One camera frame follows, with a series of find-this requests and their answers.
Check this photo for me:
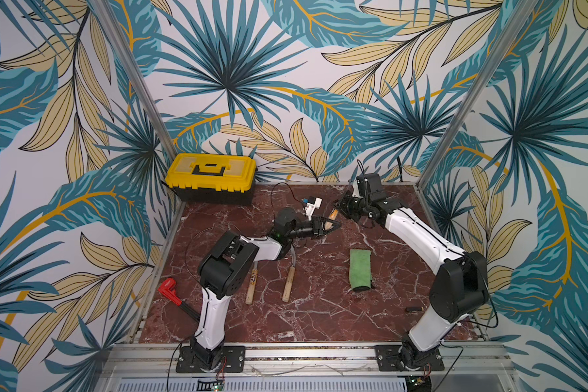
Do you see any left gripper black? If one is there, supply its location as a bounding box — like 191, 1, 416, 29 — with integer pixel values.
287, 216, 343, 240

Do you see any green rag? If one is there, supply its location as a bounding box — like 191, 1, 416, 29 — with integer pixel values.
349, 249, 372, 292

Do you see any sickle labelled handle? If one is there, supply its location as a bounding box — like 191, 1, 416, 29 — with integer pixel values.
324, 209, 338, 230

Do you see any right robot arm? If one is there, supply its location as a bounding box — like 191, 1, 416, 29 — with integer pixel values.
338, 173, 490, 362

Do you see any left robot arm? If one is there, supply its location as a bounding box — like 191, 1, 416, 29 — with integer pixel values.
191, 207, 341, 354

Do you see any small dark object on table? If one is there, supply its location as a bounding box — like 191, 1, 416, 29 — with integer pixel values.
405, 306, 423, 314

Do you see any yellow black toolbox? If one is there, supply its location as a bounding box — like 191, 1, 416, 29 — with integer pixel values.
165, 153, 256, 205

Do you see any red clamp tool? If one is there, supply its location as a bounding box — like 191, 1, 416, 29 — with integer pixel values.
158, 278, 200, 322

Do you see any left sickle wooden handle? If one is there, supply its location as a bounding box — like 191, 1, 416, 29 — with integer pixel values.
245, 261, 258, 305

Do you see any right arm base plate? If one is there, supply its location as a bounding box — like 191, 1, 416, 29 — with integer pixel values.
374, 345, 444, 372

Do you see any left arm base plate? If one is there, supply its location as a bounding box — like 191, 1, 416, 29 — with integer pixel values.
175, 346, 246, 374

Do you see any aluminium front rail frame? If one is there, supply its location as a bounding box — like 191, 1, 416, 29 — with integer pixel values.
94, 341, 523, 391

